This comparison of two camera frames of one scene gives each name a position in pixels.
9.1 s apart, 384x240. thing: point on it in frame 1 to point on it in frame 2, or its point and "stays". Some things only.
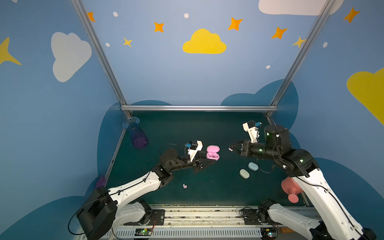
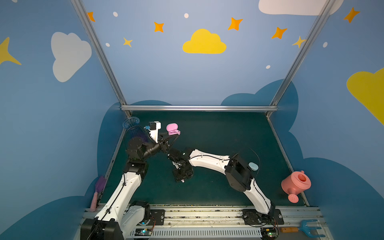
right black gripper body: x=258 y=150 to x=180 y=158
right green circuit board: x=268 y=233 stays
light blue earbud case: x=253 y=166 stays
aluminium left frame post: x=94 y=39 stays
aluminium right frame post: x=322 y=15 stays
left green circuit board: x=143 y=232 stays
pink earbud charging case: x=212 y=153 to x=172 y=129
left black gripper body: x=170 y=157 to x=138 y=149
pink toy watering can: x=292 y=188 stays
